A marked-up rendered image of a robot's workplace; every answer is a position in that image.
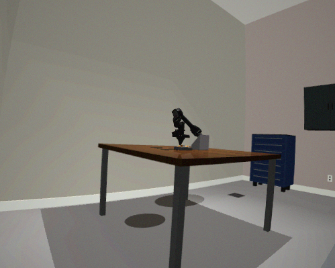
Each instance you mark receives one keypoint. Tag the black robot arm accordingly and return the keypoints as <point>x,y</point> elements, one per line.
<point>178,115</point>

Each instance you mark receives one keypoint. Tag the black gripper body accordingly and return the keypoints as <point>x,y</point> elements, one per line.
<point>182,135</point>

